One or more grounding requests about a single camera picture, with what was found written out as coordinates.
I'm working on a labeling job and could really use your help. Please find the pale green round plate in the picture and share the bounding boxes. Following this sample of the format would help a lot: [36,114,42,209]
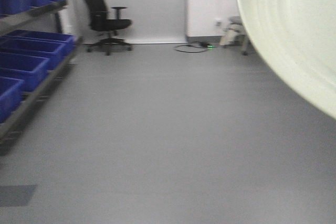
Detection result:
[237,0,335,117]

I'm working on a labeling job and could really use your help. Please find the stainless steel shelf rack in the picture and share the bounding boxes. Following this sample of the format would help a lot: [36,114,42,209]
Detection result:
[1,0,78,156]

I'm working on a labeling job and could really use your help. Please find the grey stool with clothes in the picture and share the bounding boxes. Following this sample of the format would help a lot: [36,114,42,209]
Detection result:
[219,16,250,56]

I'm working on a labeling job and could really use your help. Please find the black office chair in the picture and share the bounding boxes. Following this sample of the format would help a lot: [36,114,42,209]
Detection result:
[84,0,132,56]

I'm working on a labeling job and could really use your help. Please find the blue bin lower far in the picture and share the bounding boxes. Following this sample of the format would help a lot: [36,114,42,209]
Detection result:
[1,30,76,56]

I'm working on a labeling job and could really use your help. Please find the blue bin lower near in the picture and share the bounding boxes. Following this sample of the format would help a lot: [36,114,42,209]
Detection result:
[1,77,24,123]

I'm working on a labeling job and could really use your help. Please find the black floor cable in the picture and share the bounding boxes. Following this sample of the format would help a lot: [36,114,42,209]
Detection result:
[174,41,216,54]

